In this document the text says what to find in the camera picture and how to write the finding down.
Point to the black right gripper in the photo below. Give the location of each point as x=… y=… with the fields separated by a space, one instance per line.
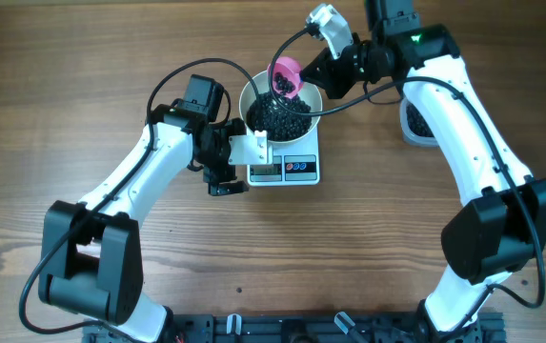
x=328 y=74

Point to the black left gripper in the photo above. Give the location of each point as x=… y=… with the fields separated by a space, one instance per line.
x=213 y=176

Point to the pink scoop with blue handle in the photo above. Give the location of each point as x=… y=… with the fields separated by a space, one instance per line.
x=286 y=78

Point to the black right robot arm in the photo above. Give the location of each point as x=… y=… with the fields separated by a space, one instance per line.
x=502 y=222

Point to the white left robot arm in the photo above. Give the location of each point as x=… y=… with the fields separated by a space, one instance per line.
x=91 y=260

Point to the black beans in bowl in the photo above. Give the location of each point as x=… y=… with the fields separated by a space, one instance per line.
x=265 y=114

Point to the white digital kitchen scale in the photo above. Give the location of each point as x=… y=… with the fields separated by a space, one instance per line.
x=294 y=163

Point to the clear plastic container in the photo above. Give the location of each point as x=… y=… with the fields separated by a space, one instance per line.
x=408 y=136

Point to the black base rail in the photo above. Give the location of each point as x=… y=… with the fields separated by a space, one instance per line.
x=377 y=328

